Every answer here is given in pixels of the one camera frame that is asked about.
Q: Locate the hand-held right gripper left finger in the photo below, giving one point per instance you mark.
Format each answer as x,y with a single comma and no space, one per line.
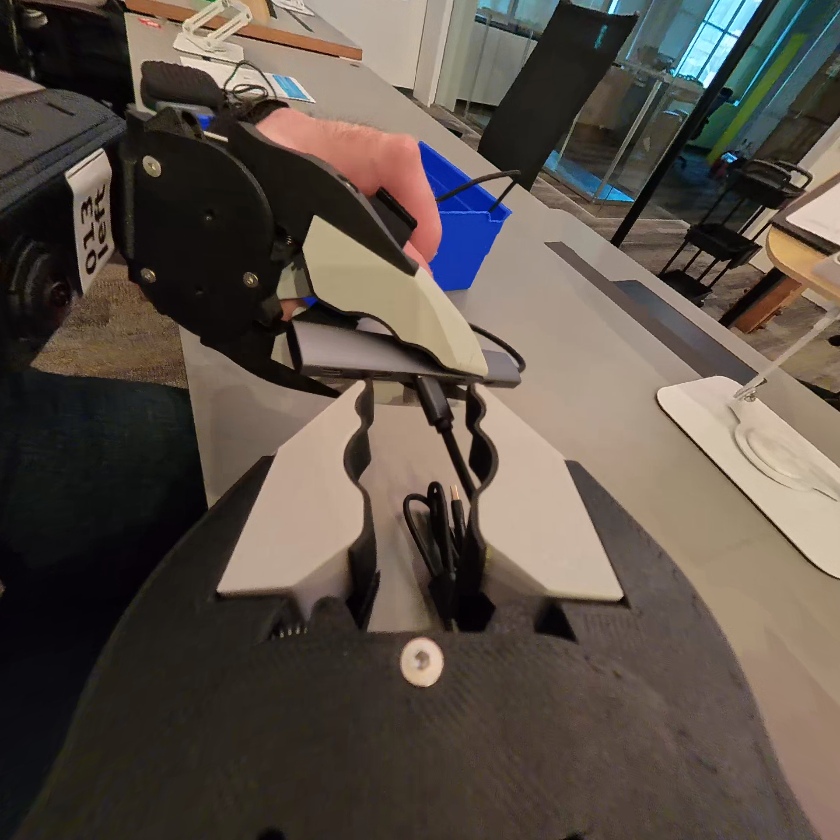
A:
295,525

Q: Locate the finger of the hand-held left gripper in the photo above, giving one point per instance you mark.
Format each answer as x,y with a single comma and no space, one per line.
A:
394,295

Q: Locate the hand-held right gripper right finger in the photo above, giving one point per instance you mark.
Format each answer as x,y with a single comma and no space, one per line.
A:
551,525

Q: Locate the grey slim usb hub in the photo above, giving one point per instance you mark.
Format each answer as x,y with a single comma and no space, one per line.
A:
341,351

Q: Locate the blue plastic bin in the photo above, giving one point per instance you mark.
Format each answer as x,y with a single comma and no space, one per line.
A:
466,236

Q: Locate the blue white paper card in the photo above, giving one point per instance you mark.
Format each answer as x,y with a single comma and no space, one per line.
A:
292,88

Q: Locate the white desk stand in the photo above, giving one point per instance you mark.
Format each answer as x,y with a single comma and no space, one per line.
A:
203,43

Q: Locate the wooden board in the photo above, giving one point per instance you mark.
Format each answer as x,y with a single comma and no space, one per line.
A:
262,33

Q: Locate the clear acrylic stand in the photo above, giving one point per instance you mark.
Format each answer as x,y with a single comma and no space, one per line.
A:
774,453

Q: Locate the black mesh office chair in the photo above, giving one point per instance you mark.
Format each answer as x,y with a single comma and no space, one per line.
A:
551,98

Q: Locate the black utility cart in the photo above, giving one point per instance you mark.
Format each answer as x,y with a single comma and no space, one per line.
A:
715,243

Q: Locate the black metal pole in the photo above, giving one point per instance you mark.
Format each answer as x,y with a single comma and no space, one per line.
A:
695,124

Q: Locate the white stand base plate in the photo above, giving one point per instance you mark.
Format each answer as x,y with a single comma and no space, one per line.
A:
709,426

